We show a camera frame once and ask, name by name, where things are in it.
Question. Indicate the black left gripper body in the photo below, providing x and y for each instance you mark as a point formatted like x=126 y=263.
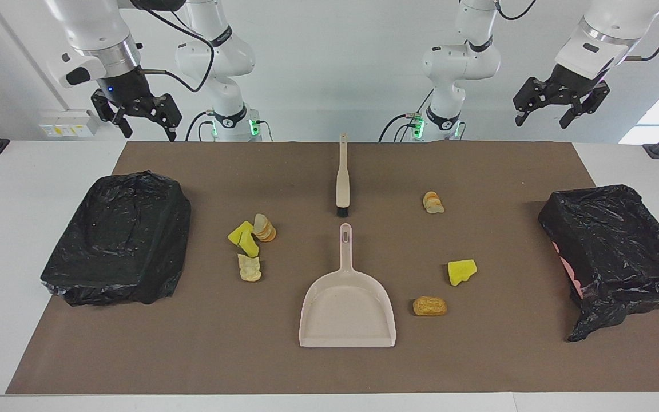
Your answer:
x=570 y=83

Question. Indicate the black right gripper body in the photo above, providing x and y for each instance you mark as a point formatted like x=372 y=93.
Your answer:
x=126 y=91

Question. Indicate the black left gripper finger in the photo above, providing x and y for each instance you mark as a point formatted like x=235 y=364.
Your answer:
x=532 y=94
x=592 y=98

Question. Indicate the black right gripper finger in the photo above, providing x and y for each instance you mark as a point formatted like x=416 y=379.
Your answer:
x=103 y=106
x=168 y=111

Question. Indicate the yellow sponge wedge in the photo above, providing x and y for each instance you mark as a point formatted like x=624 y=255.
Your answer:
x=239 y=232

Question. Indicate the yellow green sponge piece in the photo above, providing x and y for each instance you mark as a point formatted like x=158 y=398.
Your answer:
x=249 y=247

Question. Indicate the pale torn croissant piece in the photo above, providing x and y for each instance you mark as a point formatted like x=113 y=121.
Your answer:
x=249 y=268

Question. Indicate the beige hand brush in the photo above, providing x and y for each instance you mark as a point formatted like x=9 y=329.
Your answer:
x=342 y=183

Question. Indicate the notched yellow green sponge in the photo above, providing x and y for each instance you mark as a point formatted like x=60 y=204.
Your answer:
x=461 y=272

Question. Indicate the brown bread bun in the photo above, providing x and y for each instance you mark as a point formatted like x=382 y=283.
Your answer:
x=429 y=306

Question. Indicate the beige plastic dustpan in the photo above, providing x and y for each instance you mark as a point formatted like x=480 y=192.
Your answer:
x=346 y=315

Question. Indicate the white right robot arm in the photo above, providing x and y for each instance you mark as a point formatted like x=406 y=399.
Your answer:
x=221 y=57

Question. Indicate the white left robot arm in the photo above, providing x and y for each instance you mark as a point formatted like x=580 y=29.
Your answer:
x=455 y=63

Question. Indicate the black bag lined bin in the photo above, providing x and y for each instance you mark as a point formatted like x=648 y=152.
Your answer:
x=112 y=240

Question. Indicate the pink bin with black bag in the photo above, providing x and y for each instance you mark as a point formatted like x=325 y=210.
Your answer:
x=621 y=252

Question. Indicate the brown table mat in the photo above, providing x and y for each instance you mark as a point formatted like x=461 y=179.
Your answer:
x=478 y=355

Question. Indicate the white wall socket box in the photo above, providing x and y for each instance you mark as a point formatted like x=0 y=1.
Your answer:
x=69 y=123

